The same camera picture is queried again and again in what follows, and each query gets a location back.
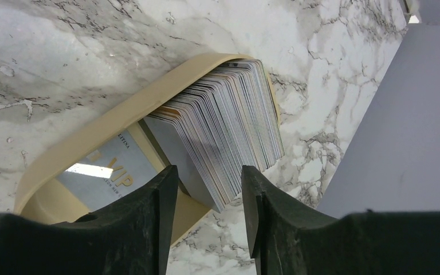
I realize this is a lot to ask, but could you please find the beige oval card tray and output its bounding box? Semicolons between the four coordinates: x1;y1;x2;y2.
14;53;284;239

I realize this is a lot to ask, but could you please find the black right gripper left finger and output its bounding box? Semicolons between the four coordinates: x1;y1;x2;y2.
0;166;179;274

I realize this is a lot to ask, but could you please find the VIP card lying in tray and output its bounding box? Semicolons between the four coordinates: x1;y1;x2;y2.
57;131;157;211

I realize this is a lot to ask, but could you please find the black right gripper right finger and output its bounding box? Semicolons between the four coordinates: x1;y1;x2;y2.
241;166;440;274

